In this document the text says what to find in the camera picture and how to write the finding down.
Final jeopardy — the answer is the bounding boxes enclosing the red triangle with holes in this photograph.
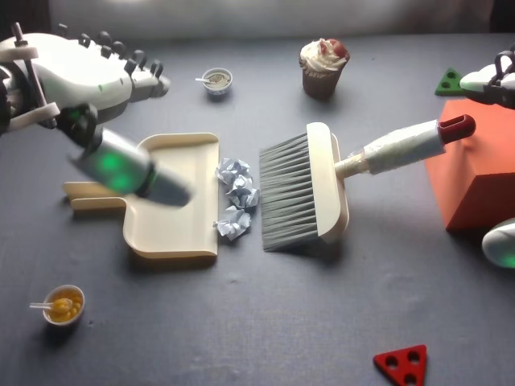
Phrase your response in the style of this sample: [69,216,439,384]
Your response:
[373,344,428,386]

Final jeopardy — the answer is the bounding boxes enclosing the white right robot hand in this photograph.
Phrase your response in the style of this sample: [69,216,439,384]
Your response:
[459,46,515,269]

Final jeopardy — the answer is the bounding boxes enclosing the large orange block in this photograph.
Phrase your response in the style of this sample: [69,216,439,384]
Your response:
[425,99,515,232]

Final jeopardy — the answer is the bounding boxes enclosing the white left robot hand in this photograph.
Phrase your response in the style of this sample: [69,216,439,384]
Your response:
[11,23,194,208]

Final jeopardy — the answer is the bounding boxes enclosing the cream plastic dustpan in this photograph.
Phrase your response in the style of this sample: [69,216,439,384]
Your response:
[63,132,221,258]

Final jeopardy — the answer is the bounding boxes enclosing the small bowl of yellow food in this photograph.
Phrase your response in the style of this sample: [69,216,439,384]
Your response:
[43,284,86,327]

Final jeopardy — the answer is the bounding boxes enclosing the white paper ball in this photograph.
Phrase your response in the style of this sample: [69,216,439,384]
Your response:
[225,176,261,210]
[212,207,253,241]
[216,157,253,190]

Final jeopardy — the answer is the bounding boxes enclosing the green triangle with holes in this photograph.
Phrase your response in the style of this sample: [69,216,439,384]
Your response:
[434,67,464,97]

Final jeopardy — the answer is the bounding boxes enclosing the small patterned soup bowl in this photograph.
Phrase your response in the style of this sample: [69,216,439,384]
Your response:
[200,67,234,100]

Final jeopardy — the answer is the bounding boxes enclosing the toy cupcake with red hearts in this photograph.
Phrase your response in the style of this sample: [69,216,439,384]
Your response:
[298,38,350,100]

